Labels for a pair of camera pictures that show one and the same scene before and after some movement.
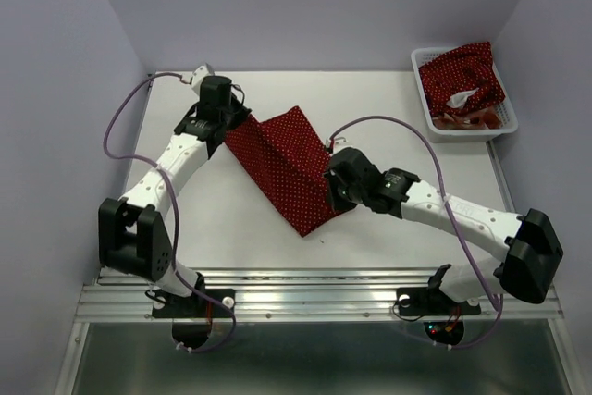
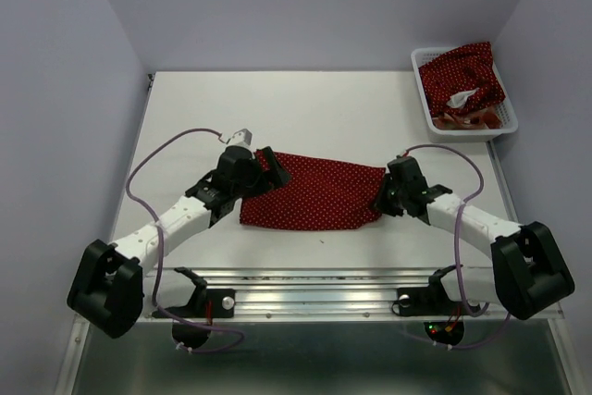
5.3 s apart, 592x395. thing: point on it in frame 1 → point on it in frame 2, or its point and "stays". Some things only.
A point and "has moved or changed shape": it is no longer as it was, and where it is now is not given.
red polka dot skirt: (288, 156) has moved or changed shape
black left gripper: (240, 114) → (277, 175)
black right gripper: (338, 203) → (381, 203)
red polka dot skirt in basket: (462, 79) stays
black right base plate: (432, 302) stays
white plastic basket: (505, 109) stays
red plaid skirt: (484, 118) stays
